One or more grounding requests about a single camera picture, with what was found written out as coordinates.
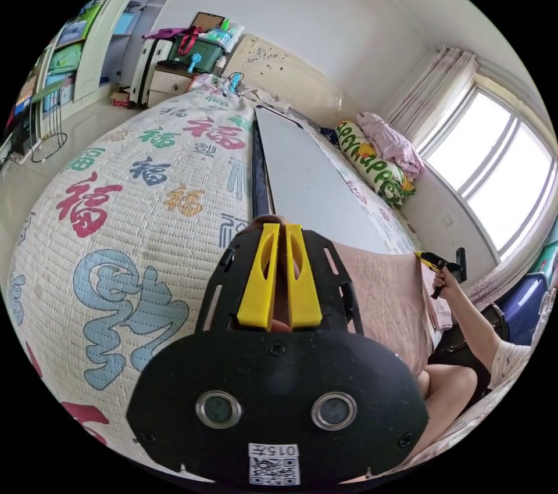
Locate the rolled green yellow printed blanket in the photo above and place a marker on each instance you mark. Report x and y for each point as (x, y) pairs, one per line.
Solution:
(379, 165)

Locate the pink bunched blanket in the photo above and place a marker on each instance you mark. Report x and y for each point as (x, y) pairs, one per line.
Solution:
(394, 141)

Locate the white cupboard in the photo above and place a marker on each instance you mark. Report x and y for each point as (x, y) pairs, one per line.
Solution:
(69, 49)

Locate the person's body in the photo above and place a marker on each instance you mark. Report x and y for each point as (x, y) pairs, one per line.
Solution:
(453, 393)

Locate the window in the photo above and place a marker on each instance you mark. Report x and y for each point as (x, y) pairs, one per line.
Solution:
(492, 180)

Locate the person's right hand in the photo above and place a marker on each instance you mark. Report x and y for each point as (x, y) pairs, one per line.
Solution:
(444, 285)

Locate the white suitcase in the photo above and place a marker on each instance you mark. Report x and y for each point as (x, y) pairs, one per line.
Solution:
(146, 67)

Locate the brown long sleeve shirt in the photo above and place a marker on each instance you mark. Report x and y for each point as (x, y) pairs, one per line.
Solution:
(383, 302)

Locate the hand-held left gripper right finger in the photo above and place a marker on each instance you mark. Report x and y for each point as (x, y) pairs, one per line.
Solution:
(305, 289)

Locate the person's right forearm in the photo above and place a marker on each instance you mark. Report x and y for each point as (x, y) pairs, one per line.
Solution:
(473, 324)

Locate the bed with printed quilt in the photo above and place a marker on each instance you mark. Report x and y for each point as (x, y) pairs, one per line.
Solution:
(131, 206)

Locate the cream nightstand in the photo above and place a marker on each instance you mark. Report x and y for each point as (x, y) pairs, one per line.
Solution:
(168, 82)

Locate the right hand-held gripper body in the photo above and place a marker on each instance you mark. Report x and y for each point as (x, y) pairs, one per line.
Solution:
(451, 271)

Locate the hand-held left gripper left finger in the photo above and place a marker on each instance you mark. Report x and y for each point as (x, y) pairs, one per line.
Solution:
(257, 285)

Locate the grey flat board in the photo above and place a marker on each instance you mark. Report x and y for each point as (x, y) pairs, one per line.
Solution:
(305, 180)

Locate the green storage box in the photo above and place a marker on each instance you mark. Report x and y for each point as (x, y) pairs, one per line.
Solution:
(196, 47)

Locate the pale pink curtain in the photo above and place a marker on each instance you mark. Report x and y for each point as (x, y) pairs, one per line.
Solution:
(429, 86)

